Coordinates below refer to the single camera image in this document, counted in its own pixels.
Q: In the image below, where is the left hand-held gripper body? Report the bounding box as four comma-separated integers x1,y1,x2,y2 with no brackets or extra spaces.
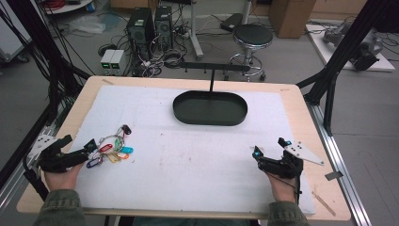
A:
27,135,91,173

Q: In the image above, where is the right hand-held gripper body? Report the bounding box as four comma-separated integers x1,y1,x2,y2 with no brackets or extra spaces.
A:
257,140,326,180

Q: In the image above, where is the key ring with coloured tags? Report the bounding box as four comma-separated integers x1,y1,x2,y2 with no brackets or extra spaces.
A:
85,124,135,170

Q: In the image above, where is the person's left hand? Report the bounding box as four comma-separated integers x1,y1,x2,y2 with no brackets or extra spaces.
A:
43,162,86,193

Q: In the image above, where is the person's right hand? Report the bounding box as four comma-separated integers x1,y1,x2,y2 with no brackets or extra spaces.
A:
265,171,298,203

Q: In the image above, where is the grey tape piece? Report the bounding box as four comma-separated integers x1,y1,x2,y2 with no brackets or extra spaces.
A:
324,170,344,182

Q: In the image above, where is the brown tape strip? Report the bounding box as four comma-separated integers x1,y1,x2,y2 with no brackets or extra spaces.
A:
311,190,337,218

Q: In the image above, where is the white table mat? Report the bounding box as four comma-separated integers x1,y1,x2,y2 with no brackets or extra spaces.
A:
69,84,316,217

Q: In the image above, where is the black oval tray hook stand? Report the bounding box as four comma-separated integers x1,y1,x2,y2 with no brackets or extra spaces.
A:
171,61,251,127

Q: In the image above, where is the white bench power supply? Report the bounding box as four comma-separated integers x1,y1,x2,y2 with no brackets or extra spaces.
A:
109,49,126,76
100,49,116,76

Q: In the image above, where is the white floor board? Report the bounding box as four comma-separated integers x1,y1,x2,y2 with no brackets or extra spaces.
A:
305,23,396,73

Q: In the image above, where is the black round stool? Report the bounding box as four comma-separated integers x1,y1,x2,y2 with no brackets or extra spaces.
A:
223,24,275,82

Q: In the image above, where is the clear plastic bag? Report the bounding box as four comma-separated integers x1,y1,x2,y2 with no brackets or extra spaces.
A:
68,14,106,35

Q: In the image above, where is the brown cardboard box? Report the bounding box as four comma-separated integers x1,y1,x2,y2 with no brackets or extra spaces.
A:
267,0,317,40

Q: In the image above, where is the large black computer tower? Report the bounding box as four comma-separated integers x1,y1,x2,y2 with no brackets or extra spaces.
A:
126,7,156,61

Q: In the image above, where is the grey machine on board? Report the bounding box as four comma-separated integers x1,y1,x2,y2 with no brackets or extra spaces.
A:
322,21,384,72

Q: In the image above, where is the black flat case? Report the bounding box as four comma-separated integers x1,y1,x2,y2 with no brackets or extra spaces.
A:
219,12,245,33

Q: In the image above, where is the white desk leg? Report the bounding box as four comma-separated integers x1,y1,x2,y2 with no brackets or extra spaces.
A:
187,0,205,61

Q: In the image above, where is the small black computer tower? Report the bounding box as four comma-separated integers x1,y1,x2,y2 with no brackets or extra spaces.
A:
153,5,174,52

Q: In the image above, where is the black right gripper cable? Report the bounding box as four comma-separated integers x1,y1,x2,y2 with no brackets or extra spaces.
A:
266,161,303,205

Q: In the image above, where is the aluminium frame rail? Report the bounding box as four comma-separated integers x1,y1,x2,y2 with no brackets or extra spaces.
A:
0,97,74,218
306,103,374,226

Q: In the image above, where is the black metal frame strut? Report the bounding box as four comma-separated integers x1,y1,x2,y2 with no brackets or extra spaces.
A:
295,0,399,137
0,0,92,133

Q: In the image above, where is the tangle of floor cables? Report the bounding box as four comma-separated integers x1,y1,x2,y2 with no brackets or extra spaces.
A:
131,29,193,78

